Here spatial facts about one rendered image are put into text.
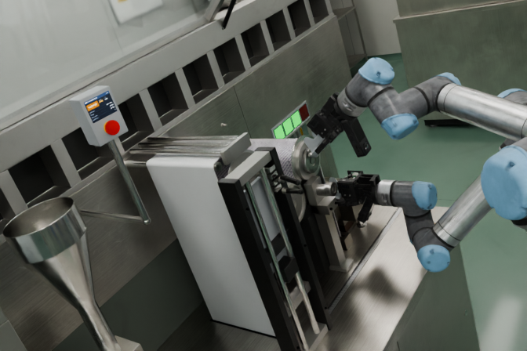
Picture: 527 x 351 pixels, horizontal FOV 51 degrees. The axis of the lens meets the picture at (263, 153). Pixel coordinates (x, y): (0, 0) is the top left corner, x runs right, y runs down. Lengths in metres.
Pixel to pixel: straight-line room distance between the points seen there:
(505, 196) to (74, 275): 0.81
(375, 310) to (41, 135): 0.96
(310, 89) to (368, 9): 4.34
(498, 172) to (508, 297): 1.90
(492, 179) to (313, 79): 1.30
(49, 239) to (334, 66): 1.58
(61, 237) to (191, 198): 0.42
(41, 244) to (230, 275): 0.58
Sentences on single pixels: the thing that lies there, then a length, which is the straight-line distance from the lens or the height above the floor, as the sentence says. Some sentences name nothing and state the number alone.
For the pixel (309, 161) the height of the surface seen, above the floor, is 1.25.
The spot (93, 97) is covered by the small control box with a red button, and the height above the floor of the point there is 1.70.
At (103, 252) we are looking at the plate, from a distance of 1.53.
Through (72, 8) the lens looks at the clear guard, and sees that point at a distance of 1.23.
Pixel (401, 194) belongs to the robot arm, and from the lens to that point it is 1.57.
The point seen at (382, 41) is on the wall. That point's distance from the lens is 6.58.
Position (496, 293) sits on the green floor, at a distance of 2.94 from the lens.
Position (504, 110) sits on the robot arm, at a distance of 1.24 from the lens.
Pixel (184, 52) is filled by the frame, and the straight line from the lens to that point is 1.72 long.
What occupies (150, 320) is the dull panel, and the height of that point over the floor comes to 0.99.
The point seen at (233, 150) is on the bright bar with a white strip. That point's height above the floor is 1.44.
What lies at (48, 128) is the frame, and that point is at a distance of 1.43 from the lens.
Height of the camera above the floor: 1.92
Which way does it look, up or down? 23 degrees down
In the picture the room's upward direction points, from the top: 19 degrees counter-clockwise
